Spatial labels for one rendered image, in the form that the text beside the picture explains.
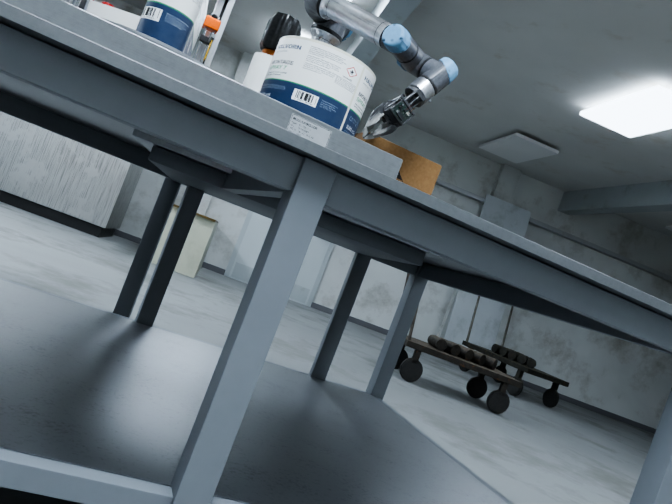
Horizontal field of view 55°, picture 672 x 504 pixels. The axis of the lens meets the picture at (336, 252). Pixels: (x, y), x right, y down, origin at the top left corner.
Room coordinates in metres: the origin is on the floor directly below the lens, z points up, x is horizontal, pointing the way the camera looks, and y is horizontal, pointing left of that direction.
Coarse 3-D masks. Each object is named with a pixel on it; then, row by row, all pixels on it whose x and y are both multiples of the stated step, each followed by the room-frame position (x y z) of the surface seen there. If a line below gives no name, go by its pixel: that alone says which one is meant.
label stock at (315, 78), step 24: (288, 48) 1.17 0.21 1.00; (312, 48) 1.14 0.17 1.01; (336, 48) 1.14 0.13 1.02; (288, 72) 1.15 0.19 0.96; (312, 72) 1.14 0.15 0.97; (336, 72) 1.15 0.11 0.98; (360, 72) 1.17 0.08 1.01; (288, 96) 1.15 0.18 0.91; (312, 96) 1.14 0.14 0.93; (336, 96) 1.15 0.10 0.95; (360, 96) 1.19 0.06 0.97; (336, 120) 1.16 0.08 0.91
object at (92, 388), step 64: (0, 64) 0.89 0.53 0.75; (64, 64) 0.92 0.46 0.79; (64, 128) 2.19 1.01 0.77; (192, 128) 0.99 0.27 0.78; (192, 192) 2.34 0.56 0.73; (256, 192) 1.39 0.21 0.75; (320, 192) 1.06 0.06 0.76; (448, 256) 1.16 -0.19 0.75; (512, 256) 1.20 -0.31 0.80; (0, 320) 1.69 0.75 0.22; (64, 320) 1.95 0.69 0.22; (128, 320) 2.31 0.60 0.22; (256, 320) 1.05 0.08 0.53; (576, 320) 1.79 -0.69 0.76; (640, 320) 1.32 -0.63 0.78; (0, 384) 1.25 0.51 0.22; (64, 384) 1.38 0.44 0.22; (128, 384) 1.56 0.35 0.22; (192, 384) 1.78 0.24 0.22; (256, 384) 2.07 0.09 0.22; (320, 384) 2.49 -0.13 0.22; (384, 384) 2.69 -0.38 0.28; (64, 448) 1.07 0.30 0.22; (128, 448) 1.17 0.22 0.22; (192, 448) 1.05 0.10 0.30; (256, 448) 1.44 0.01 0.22; (320, 448) 1.63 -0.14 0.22; (384, 448) 1.88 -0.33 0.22
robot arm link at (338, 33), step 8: (312, 24) 2.20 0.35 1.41; (320, 24) 2.17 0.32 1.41; (328, 24) 2.16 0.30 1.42; (336, 24) 2.17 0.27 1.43; (312, 32) 2.20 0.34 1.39; (320, 32) 2.17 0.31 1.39; (328, 32) 2.17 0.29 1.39; (336, 32) 2.18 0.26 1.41; (344, 32) 2.21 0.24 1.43; (352, 32) 2.25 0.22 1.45; (320, 40) 2.18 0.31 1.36; (328, 40) 2.19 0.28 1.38; (336, 40) 2.19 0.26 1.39; (344, 40) 2.27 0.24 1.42
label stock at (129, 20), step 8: (72, 0) 1.54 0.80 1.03; (88, 8) 1.60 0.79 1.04; (96, 8) 1.60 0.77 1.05; (104, 8) 1.59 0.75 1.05; (112, 8) 1.59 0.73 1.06; (104, 16) 1.59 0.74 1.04; (112, 16) 1.59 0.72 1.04; (120, 16) 1.59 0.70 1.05; (128, 16) 1.58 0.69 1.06; (136, 16) 1.58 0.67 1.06; (128, 24) 1.58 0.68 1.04; (136, 24) 1.58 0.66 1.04
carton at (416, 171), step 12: (372, 144) 2.13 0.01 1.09; (384, 144) 2.15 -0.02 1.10; (396, 156) 2.17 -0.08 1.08; (408, 156) 2.18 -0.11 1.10; (420, 156) 2.19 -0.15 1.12; (408, 168) 2.18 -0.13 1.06; (420, 168) 2.20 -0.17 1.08; (432, 168) 2.21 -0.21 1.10; (408, 180) 2.19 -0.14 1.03; (420, 180) 2.20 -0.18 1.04; (432, 180) 2.22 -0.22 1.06
